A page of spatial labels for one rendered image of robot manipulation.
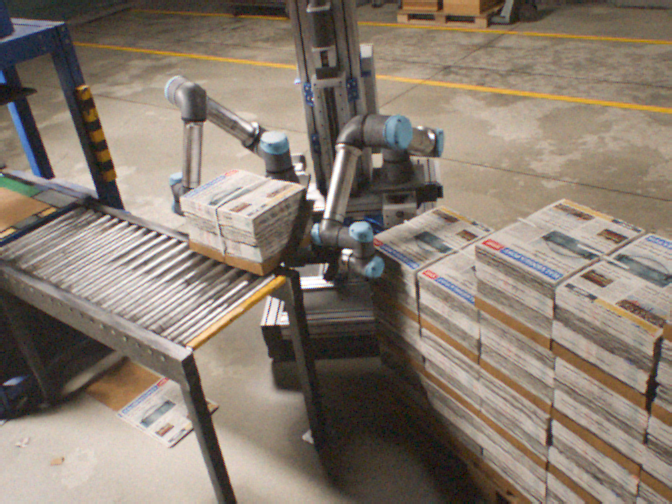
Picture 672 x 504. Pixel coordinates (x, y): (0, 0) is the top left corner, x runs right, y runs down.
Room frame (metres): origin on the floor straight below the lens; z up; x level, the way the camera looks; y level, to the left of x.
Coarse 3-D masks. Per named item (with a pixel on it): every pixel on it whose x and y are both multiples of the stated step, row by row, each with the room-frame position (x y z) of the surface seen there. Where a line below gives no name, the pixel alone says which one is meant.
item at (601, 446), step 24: (408, 312) 1.97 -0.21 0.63; (408, 360) 1.99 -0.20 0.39; (480, 360) 1.66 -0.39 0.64; (384, 384) 2.15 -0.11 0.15; (504, 384) 1.57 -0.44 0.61; (552, 408) 1.40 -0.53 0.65; (504, 432) 1.56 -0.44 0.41; (576, 432) 1.33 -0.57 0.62; (528, 456) 1.47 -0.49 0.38; (624, 456) 1.20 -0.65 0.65; (504, 480) 1.56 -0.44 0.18
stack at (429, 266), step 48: (384, 240) 2.14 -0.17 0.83; (432, 240) 2.10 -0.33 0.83; (384, 288) 2.09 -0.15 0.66; (432, 288) 1.85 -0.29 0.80; (384, 336) 2.12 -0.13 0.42; (432, 336) 1.86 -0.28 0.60; (480, 336) 1.67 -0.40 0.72; (432, 384) 1.87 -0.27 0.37; (480, 384) 1.65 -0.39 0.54; (528, 384) 1.49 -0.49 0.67; (576, 384) 1.35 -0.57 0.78; (432, 432) 1.89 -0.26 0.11; (480, 432) 1.67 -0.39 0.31; (528, 432) 1.48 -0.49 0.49; (624, 432) 1.21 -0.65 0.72; (480, 480) 1.67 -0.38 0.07; (528, 480) 1.47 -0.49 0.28; (576, 480) 1.32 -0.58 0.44; (624, 480) 1.19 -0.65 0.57
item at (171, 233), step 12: (84, 204) 2.90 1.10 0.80; (96, 204) 2.88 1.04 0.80; (120, 216) 2.72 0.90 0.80; (132, 216) 2.70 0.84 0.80; (156, 228) 2.55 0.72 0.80; (168, 228) 2.54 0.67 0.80; (180, 240) 2.43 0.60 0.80; (276, 276) 2.08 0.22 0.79; (288, 276) 2.04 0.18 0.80; (288, 288) 2.04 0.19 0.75; (300, 288) 2.06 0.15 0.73; (288, 300) 2.05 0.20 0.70; (300, 300) 2.05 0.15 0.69
